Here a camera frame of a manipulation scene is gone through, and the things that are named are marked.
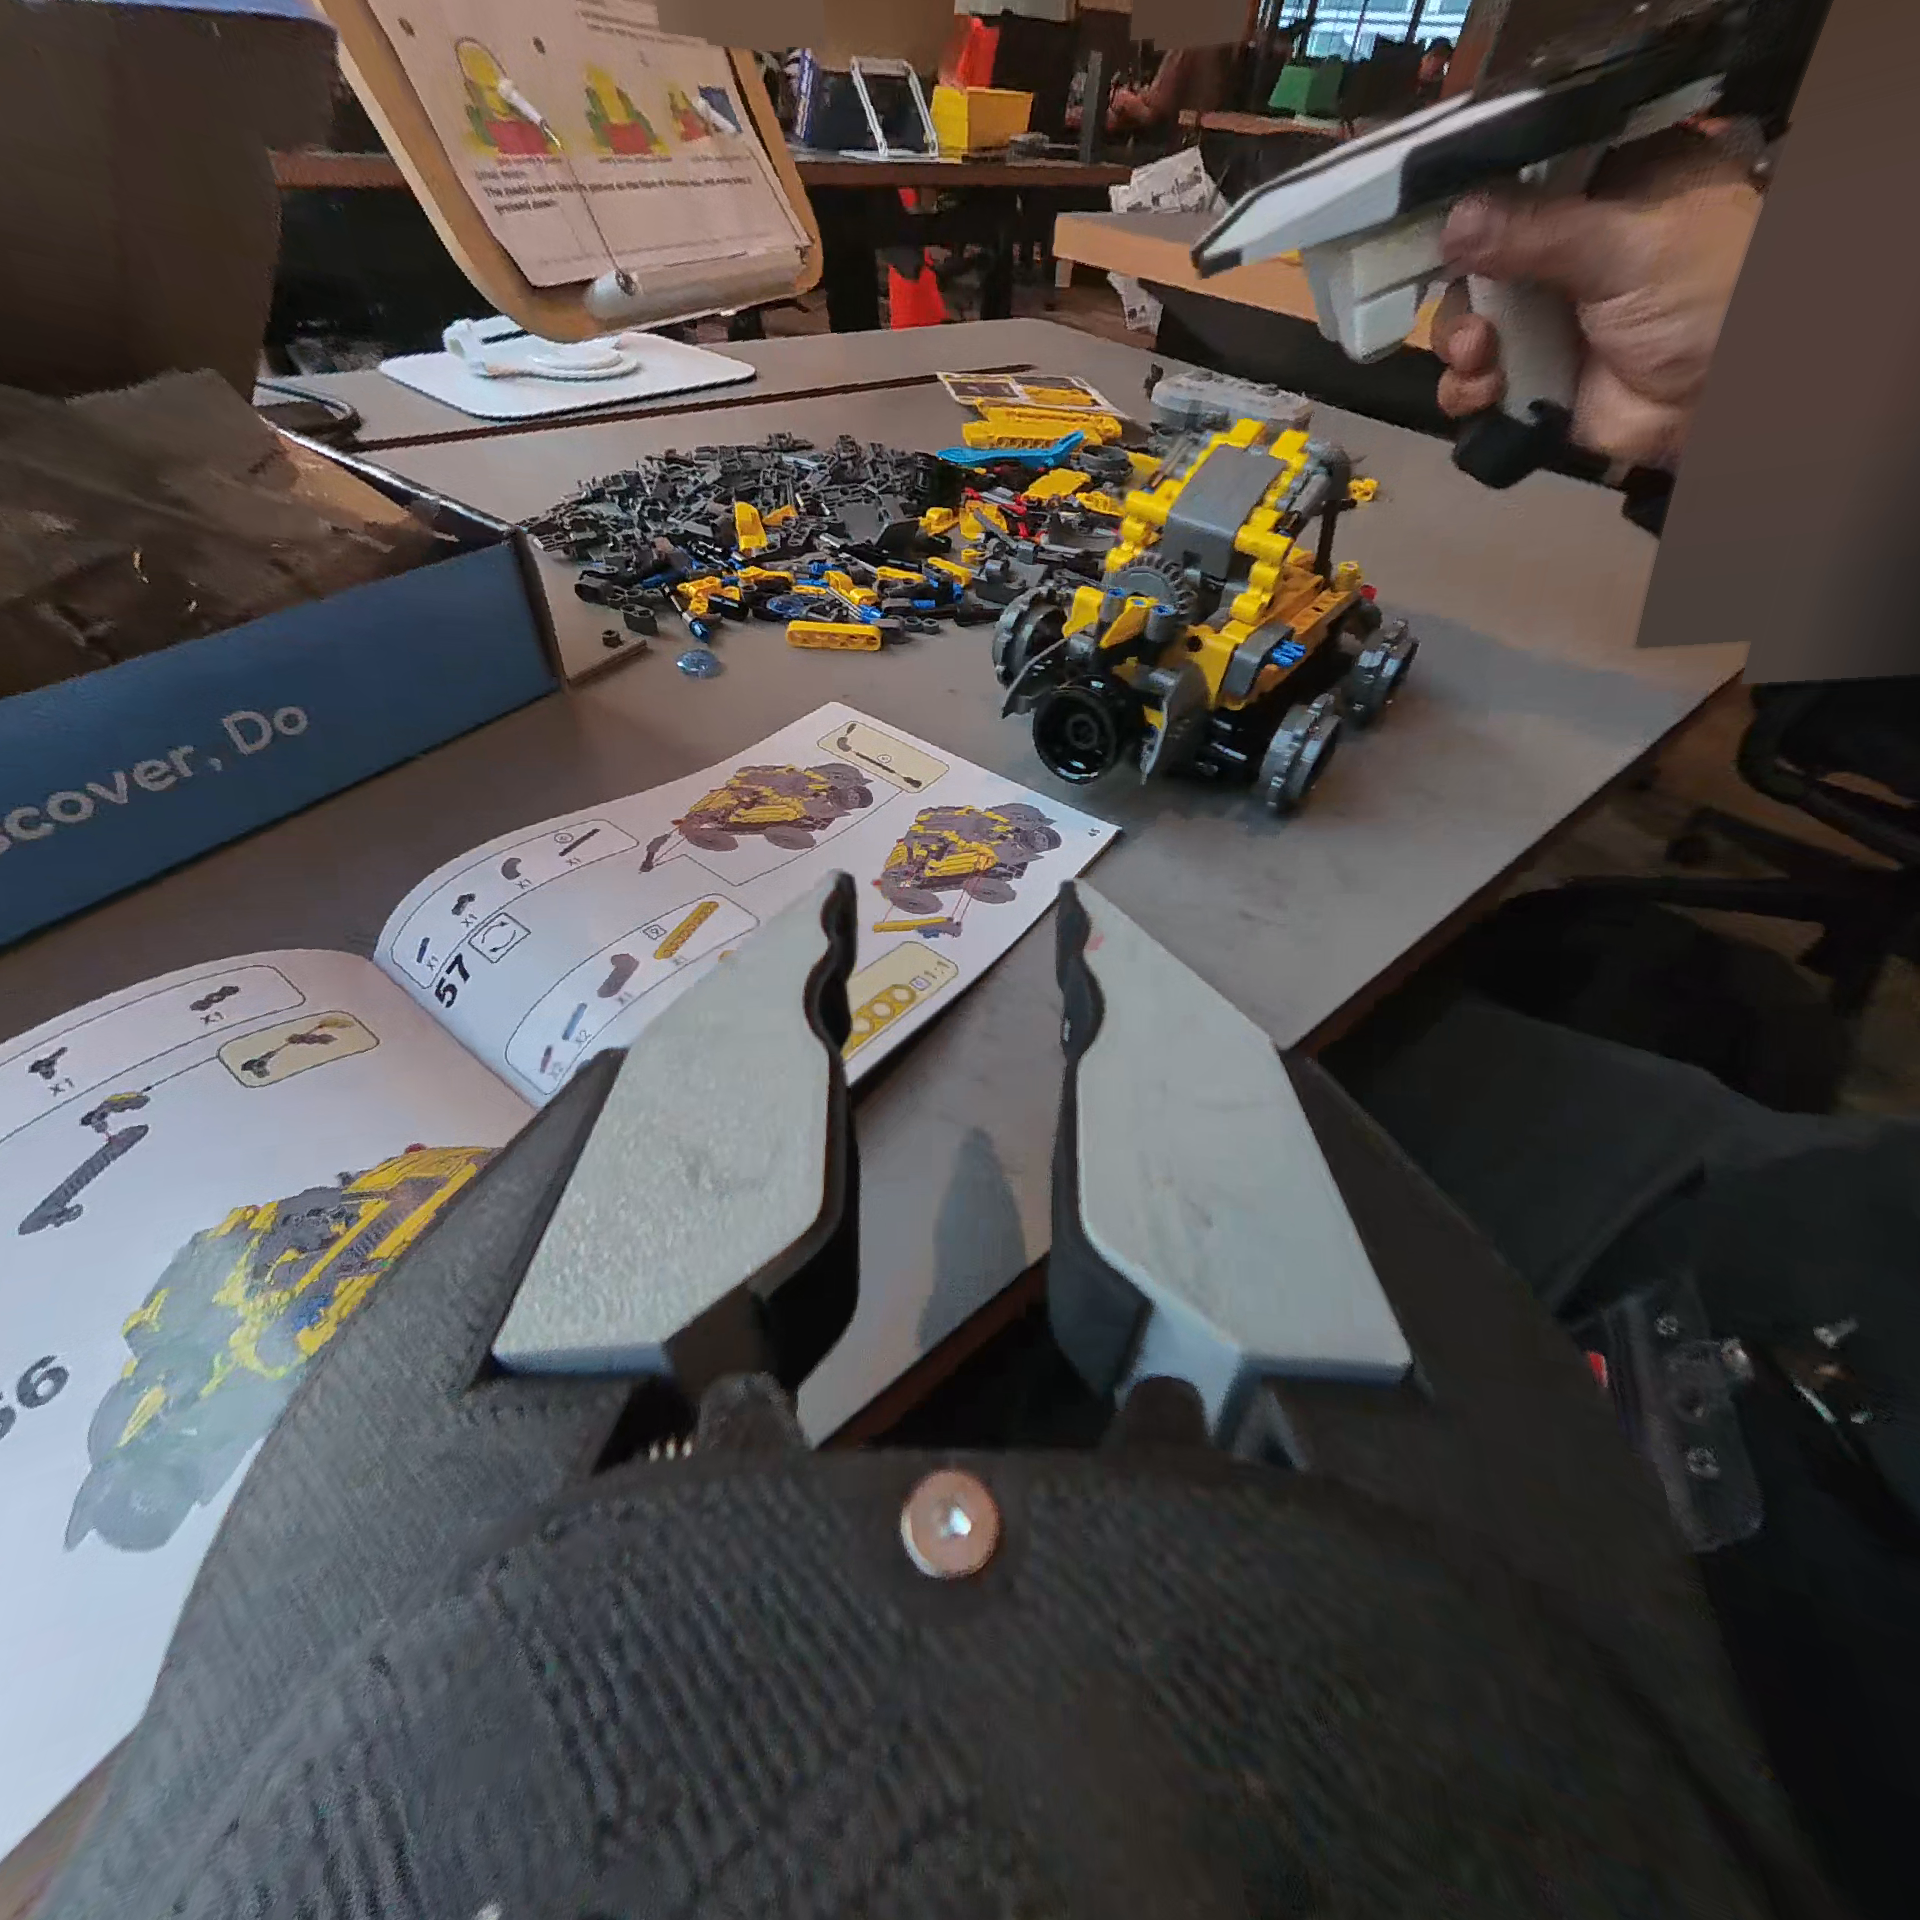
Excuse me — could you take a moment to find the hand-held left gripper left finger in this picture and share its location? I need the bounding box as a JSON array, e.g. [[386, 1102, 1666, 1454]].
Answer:
[[491, 871, 860, 1448]]

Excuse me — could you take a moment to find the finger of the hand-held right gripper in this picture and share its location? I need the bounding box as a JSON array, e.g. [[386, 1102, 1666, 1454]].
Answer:
[[1189, 89, 1521, 281]]

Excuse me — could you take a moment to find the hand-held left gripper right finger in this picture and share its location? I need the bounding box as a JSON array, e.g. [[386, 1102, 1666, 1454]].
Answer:
[[1050, 882, 1417, 1464]]

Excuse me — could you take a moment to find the yellow toy vehicle model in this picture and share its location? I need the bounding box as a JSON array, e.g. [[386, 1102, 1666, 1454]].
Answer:
[[989, 421, 1419, 816]]

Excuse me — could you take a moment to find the wood-edged grey desk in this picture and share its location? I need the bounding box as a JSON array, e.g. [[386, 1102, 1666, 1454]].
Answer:
[[1053, 194, 1449, 361]]

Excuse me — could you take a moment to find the dark background desk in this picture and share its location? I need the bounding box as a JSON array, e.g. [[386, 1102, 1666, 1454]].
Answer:
[[795, 151, 1133, 194]]

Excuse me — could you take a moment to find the person's right hand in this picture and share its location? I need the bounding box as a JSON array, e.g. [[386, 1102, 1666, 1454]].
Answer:
[[1428, 127, 1772, 505]]

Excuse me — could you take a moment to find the grey battery box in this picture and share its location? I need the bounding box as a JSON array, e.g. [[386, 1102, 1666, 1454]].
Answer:
[[1152, 367, 1308, 435]]

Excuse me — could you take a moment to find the instruction booklet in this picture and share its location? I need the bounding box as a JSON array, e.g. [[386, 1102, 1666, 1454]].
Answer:
[[0, 701, 1125, 1862]]

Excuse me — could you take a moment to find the yellow sticker sheet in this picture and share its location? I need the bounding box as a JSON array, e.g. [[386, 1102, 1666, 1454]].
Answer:
[[937, 367, 1121, 423]]

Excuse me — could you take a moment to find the yellow storage bin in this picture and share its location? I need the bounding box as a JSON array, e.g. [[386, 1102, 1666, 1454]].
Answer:
[[931, 82, 1038, 154]]

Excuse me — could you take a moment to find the clear acrylic stand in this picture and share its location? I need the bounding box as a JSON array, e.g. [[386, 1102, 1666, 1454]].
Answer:
[[810, 57, 941, 160]]

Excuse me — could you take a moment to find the blue kit box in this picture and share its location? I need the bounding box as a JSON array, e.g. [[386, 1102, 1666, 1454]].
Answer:
[[0, 375, 565, 945]]

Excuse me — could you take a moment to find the pile of small building parts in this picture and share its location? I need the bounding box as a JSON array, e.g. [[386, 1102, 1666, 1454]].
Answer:
[[525, 434, 1144, 663]]

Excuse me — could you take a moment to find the printed instruction sheet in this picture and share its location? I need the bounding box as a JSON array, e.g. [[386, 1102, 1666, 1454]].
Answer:
[[369, 0, 812, 287]]

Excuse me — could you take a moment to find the white stand base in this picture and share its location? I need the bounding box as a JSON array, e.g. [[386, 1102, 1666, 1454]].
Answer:
[[379, 320, 756, 423]]

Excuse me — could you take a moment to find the wooden document stand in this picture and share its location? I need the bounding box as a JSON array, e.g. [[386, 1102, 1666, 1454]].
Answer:
[[323, 0, 826, 345]]

